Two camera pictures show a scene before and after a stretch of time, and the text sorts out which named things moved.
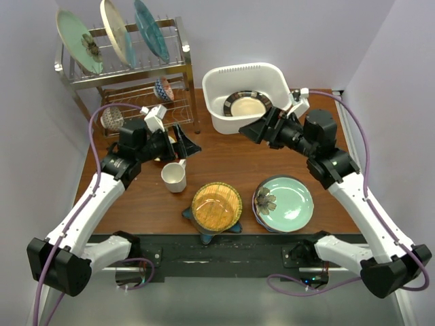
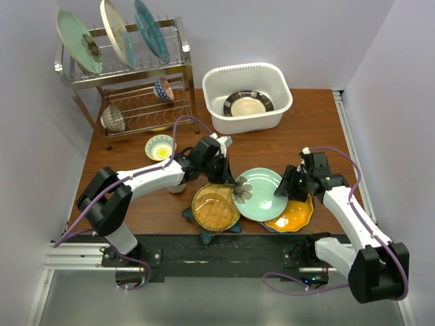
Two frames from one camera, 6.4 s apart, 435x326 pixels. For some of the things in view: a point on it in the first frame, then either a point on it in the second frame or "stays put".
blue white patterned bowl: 163,90 stays put
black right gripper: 274,118 to 286,185
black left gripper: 185,146 to 219,179
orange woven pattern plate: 217,206 stays put
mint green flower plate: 283,204 to 254,197
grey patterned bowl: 112,118 stays put
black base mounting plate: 223,255 stays put
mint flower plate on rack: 80,43 stays put
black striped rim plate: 247,103 stays put
